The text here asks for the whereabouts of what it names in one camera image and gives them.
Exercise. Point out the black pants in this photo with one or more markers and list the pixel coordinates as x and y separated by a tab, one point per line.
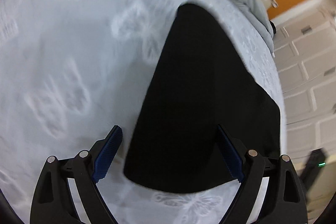
201	112

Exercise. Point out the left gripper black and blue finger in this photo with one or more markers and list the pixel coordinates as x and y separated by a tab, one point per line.
274	180
52	200

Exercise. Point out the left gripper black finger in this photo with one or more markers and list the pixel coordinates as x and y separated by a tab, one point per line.
313	166

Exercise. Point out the white wardrobe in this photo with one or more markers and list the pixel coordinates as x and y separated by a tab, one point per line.
304	49

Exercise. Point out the butterfly print bed sheet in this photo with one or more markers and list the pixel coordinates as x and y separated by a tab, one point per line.
72	69

